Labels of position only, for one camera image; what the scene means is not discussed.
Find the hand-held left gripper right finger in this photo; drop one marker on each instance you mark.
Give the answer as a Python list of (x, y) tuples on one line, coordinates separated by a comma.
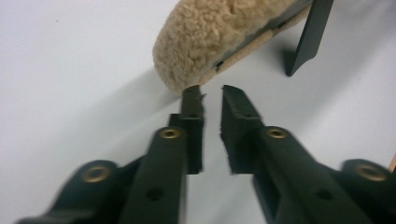
[(280, 174)]

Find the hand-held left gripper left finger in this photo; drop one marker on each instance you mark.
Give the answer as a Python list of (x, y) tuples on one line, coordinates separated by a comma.
[(162, 174)]

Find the wooden table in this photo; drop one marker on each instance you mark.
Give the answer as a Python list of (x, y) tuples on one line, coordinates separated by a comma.
[(393, 163)]

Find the white table sheet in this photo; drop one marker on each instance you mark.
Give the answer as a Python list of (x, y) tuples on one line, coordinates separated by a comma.
[(62, 62)]

